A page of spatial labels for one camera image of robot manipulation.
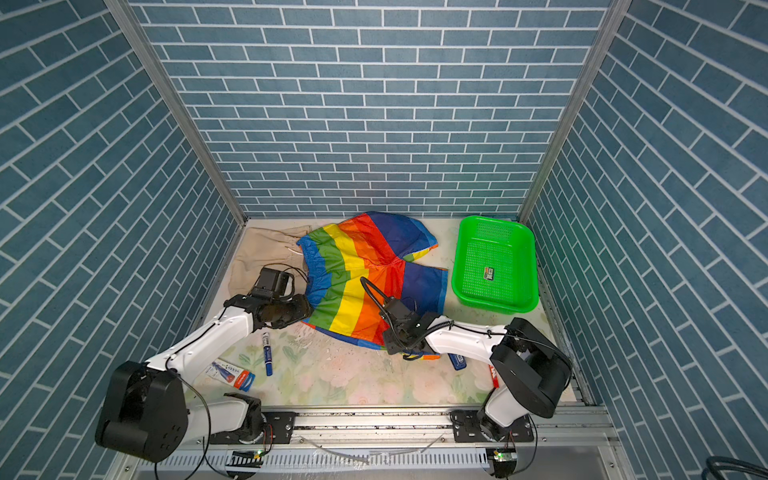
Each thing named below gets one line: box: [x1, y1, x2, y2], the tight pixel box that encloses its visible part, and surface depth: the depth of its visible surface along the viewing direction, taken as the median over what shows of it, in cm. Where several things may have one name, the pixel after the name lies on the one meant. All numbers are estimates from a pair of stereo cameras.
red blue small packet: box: [205, 359, 256, 392], surface depth 82 cm
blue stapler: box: [447, 353, 467, 371], surface depth 84 cm
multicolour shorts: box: [297, 212, 448, 360], surface depth 104 cm
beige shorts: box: [228, 224, 313, 297], surface depth 107 cm
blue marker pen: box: [262, 332, 273, 377], surface depth 86 cm
